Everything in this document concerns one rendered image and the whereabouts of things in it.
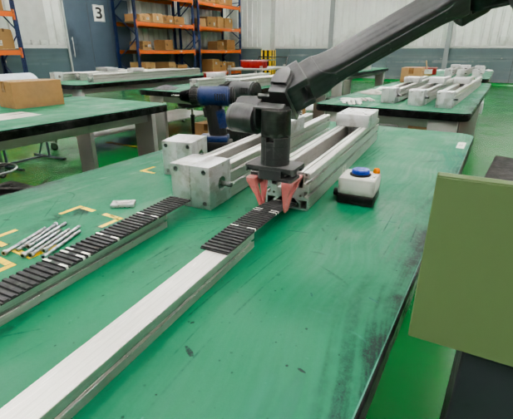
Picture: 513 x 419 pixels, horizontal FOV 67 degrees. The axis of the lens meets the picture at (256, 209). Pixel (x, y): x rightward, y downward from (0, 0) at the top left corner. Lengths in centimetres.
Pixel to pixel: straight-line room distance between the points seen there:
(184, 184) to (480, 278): 61
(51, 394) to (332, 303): 34
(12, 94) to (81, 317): 227
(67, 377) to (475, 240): 43
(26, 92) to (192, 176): 202
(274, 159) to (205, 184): 17
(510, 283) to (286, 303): 26
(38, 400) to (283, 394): 23
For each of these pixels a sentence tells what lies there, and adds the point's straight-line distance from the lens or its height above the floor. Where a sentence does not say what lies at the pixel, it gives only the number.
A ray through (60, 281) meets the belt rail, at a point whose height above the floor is 79.
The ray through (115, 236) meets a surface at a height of 81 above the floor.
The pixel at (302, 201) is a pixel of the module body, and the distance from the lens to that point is 86.
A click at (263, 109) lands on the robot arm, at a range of 75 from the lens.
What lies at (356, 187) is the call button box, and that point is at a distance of 89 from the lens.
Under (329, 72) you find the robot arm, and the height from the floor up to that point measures 106.
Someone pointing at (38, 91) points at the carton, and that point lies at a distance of 281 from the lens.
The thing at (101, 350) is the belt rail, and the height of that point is 81.
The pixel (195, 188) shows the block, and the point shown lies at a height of 83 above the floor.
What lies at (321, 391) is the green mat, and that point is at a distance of 44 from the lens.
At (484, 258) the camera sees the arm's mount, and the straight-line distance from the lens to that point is 47.
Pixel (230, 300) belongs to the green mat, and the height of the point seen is 78.
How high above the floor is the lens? 110
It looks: 22 degrees down
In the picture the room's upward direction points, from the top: straight up
